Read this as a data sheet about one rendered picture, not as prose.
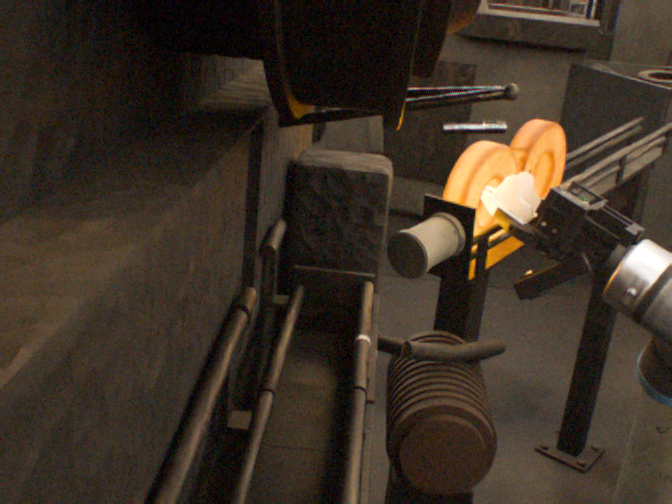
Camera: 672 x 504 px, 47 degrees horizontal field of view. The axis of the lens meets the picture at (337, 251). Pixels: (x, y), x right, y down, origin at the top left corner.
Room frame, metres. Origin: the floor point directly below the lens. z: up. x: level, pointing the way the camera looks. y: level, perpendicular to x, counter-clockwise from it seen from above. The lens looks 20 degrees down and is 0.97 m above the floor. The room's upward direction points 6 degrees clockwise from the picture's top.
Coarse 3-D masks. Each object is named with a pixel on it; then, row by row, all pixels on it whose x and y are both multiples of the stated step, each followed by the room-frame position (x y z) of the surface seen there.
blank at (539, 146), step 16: (528, 128) 1.11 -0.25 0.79; (544, 128) 1.10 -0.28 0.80; (560, 128) 1.15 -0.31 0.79; (512, 144) 1.09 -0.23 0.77; (528, 144) 1.08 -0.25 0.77; (544, 144) 1.11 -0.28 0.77; (560, 144) 1.16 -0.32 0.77; (528, 160) 1.07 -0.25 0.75; (544, 160) 1.15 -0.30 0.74; (560, 160) 1.17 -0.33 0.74; (544, 176) 1.16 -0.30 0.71; (560, 176) 1.18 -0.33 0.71; (544, 192) 1.14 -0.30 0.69
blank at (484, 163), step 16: (480, 144) 1.00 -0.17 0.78; (496, 144) 1.00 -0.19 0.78; (464, 160) 0.97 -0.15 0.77; (480, 160) 0.96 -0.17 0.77; (496, 160) 0.99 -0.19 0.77; (512, 160) 1.03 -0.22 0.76; (464, 176) 0.95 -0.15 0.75; (480, 176) 0.96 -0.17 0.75; (496, 176) 1.00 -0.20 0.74; (448, 192) 0.95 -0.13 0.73; (464, 192) 0.94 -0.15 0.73; (480, 192) 0.97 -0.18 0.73; (480, 208) 1.04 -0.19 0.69; (480, 224) 1.00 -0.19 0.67
